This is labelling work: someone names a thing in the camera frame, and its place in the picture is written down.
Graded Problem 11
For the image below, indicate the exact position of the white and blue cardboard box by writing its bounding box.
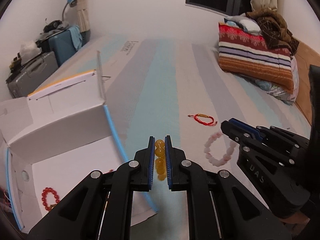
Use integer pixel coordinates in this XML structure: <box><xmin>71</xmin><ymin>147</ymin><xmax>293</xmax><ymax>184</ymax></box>
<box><xmin>0</xmin><ymin>50</ymin><xmax>160</xmax><ymax>233</ymax></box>

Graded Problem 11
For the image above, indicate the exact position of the yellow bead red cord bracelet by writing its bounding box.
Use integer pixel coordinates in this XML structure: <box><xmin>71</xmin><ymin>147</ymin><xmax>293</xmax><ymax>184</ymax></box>
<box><xmin>154</xmin><ymin>139</ymin><xmax>166</xmax><ymax>181</ymax></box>

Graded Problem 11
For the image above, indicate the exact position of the red cord gold charm bracelet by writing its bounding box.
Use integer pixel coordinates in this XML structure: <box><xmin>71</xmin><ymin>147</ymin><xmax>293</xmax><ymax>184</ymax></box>
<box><xmin>188</xmin><ymin>114</ymin><xmax>218</xmax><ymax>126</ymax></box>

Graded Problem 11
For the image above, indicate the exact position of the blue suitcase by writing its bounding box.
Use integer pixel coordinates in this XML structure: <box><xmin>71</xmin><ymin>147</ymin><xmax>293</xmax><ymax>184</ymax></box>
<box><xmin>49</xmin><ymin>26</ymin><xmax>83</xmax><ymax>67</ymax></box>

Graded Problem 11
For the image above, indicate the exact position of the blue desk lamp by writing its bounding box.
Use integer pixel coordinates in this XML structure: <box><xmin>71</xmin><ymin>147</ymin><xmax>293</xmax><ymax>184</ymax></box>
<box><xmin>61</xmin><ymin>0</ymin><xmax>78</xmax><ymax>22</ymax></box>

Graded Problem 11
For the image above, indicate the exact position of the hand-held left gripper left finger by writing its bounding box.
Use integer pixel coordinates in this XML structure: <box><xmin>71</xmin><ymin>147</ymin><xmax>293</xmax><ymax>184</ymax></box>
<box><xmin>26</xmin><ymin>136</ymin><xmax>155</xmax><ymax>240</ymax></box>

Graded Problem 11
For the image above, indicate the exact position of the brown patterned blanket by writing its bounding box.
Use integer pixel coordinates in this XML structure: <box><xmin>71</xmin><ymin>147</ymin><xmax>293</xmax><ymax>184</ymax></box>
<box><xmin>246</xmin><ymin>8</ymin><xmax>300</xmax><ymax>55</ymax></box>

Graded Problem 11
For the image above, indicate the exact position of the grey suitcase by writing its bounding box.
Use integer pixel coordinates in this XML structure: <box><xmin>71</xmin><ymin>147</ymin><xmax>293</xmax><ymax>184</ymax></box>
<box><xmin>6</xmin><ymin>51</ymin><xmax>59</xmax><ymax>99</ymax></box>

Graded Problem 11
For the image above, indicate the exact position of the light blue floral pillow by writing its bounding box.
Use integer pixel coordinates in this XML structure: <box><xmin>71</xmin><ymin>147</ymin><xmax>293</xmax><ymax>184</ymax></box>
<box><xmin>250</xmin><ymin>55</ymin><xmax>300</xmax><ymax>105</ymax></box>

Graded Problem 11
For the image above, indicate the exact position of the wooden headboard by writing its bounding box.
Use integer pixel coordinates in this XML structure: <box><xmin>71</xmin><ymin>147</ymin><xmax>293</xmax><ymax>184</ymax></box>
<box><xmin>291</xmin><ymin>40</ymin><xmax>320</xmax><ymax>125</ymax></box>

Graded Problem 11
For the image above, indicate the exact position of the striped red and orange pillow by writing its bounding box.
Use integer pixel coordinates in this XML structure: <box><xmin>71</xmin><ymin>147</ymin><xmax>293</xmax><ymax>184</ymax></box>
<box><xmin>218</xmin><ymin>22</ymin><xmax>295</xmax><ymax>93</ymax></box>

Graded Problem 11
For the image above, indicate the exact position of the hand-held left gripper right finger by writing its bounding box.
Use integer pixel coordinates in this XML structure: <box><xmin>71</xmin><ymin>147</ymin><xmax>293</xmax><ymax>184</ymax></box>
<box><xmin>164</xmin><ymin>135</ymin><xmax>292</xmax><ymax>240</ymax></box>

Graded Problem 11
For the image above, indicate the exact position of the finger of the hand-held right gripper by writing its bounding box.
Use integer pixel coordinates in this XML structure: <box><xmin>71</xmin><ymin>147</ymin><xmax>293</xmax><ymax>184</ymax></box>
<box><xmin>221</xmin><ymin>120</ymin><xmax>297</xmax><ymax>167</ymax></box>
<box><xmin>229</xmin><ymin>118</ymin><xmax>309</xmax><ymax>153</ymax></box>

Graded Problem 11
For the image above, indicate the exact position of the dark bag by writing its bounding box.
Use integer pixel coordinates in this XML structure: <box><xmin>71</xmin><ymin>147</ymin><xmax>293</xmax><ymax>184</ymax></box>
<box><xmin>36</xmin><ymin>19</ymin><xmax>68</xmax><ymax>40</ymax></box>

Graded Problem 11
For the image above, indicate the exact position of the pink bead bracelet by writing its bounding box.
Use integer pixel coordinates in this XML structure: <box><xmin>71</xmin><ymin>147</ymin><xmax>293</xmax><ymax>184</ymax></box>
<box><xmin>203</xmin><ymin>132</ymin><xmax>237</xmax><ymax>166</ymax></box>

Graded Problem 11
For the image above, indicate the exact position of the blue and white folded clothing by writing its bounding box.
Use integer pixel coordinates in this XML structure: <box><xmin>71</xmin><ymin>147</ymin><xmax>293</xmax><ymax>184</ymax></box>
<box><xmin>224</xmin><ymin>15</ymin><xmax>262</xmax><ymax>36</ymax></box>

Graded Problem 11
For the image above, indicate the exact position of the white plastic bag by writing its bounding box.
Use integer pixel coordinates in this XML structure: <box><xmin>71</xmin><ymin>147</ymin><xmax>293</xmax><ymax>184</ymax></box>
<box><xmin>19</xmin><ymin>41</ymin><xmax>42</xmax><ymax>65</ymax></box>

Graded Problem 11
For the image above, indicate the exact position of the beige tied curtain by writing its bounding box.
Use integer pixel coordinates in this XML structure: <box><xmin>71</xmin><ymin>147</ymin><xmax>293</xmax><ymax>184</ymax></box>
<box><xmin>74</xmin><ymin>0</ymin><xmax>91</xmax><ymax>32</ymax></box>

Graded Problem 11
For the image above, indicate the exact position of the person's right hand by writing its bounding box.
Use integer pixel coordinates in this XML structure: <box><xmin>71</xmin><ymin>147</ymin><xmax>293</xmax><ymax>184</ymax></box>
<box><xmin>279</xmin><ymin>209</ymin><xmax>312</xmax><ymax>225</ymax></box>

